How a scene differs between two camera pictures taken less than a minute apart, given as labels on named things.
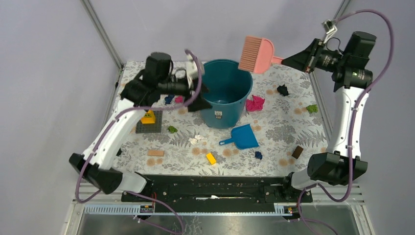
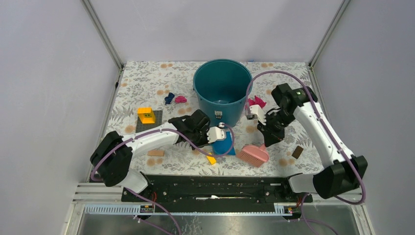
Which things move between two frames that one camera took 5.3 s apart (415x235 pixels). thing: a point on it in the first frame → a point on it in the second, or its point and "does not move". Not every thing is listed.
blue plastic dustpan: (242, 137) → (222, 147)
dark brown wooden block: (297, 152) does not move
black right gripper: (303, 60) → (271, 136)
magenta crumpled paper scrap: (256, 104) does not move
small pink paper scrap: (178, 99) does not move
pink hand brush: (257, 55) → (253, 153)
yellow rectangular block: (211, 158) does not move
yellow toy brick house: (149, 117) does not move
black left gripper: (199, 103) → (205, 129)
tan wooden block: (156, 152) does not move
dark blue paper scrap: (168, 99) does not move
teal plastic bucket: (229, 88) does not move
